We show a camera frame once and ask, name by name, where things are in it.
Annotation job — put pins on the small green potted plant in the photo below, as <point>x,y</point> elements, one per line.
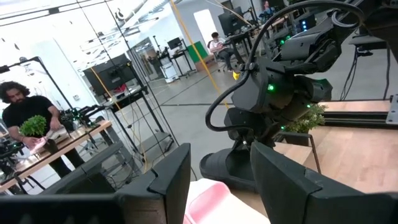
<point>32,126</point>

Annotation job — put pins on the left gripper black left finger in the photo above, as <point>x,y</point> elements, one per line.
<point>168,186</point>

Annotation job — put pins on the seated person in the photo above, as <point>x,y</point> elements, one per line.
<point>217,46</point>

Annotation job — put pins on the black equipment cart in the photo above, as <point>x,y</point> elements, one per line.
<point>130,96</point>

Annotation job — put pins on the green board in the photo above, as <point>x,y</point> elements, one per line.
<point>197,51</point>

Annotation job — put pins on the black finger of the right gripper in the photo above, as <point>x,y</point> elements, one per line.
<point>241,147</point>

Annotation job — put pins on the pink rubber slide sandal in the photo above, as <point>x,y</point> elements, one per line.
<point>211,205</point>

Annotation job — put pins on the background wooden table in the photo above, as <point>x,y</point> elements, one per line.
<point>77,133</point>

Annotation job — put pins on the background black robot arm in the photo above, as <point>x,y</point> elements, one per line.
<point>9,149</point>
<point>81,113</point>

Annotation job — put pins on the large black monitor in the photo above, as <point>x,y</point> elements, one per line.
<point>105,74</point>

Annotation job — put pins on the standing person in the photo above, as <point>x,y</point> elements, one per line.
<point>28,109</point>

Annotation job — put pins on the white cabinet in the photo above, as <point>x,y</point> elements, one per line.
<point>169,71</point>

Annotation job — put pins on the black desk monitor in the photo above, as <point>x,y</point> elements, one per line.
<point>230,21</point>

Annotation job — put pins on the bushy green potted plant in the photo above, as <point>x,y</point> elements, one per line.
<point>308,119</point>

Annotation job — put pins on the grey metal bracket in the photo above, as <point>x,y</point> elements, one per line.
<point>392,109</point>

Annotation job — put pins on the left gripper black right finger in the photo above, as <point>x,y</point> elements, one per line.
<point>295,199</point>

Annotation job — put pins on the small black monitor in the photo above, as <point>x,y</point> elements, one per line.
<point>174,43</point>

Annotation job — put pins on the small yellow floor object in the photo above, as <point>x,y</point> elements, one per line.
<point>236,75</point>

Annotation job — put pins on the black aluminium table rail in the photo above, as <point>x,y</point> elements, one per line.
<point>357,119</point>

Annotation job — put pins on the background black rig frame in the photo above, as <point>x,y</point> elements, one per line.
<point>56,82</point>

